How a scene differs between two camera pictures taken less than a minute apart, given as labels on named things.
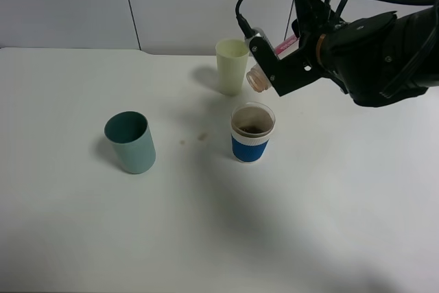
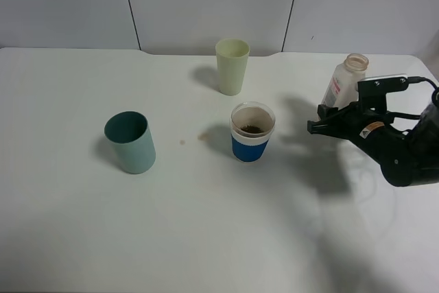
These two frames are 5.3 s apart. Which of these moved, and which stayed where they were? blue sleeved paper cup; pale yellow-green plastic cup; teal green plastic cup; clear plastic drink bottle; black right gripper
Moved: black right gripper; clear plastic drink bottle
Stayed: pale yellow-green plastic cup; teal green plastic cup; blue sleeved paper cup
